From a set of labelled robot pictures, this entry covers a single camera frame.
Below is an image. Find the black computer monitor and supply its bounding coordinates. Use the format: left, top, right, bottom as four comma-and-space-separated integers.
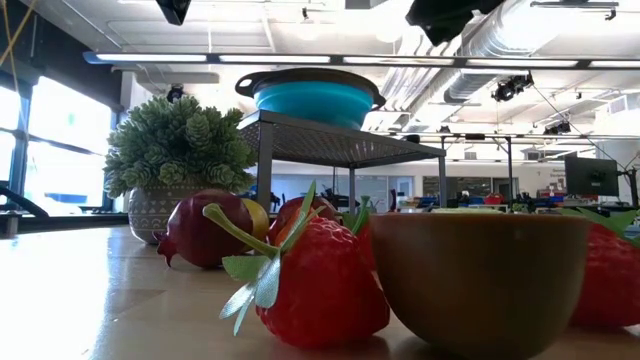
564, 155, 620, 197

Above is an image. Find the black ceiling track rail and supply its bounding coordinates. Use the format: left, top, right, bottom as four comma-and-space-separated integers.
529, 0, 621, 21

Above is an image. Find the black overhead light bar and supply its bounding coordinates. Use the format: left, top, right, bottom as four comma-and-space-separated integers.
82, 49, 640, 70

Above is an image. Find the black aluminium table frame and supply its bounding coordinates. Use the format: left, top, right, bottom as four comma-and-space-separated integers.
0, 209, 129, 240

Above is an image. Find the black monitor pole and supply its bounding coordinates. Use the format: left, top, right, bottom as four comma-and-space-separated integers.
619, 167, 640, 209

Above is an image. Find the silver ventilation duct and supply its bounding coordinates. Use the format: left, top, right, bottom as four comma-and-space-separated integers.
382, 0, 551, 132

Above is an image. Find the dark red pomegranate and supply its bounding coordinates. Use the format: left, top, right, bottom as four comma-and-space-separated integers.
154, 188, 256, 270

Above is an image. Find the artificial green succulent plant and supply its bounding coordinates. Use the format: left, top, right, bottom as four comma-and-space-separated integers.
102, 93, 261, 245

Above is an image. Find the yellow plastic lemon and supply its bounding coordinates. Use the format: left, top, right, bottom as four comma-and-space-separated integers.
242, 198, 271, 251

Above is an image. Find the red plastic strawberry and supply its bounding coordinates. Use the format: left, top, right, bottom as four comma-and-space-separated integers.
218, 180, 391, 350
339, 195, 376, 271
557, 207, 640, 331

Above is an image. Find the blue collapsible colander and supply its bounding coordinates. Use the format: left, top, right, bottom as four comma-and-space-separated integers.
234, 67, 387, 131

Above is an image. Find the black window frame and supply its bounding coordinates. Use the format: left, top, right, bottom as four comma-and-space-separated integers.
0, 82, 121, 219

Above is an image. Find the black curved bracket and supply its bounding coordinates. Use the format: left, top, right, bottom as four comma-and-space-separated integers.
0, 185, 51, 220

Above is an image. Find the small orange yellow peach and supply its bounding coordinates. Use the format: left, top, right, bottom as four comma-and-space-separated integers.
274, 207, 304, 247

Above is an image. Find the grey perforated metal shelf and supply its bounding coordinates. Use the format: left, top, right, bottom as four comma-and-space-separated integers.
238, 109, 448, 215

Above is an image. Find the black metal frame stand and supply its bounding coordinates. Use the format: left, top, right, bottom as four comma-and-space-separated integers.
399, 132, 516, 209

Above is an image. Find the red apple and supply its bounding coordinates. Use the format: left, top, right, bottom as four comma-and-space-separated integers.
267, 194, 339, 246

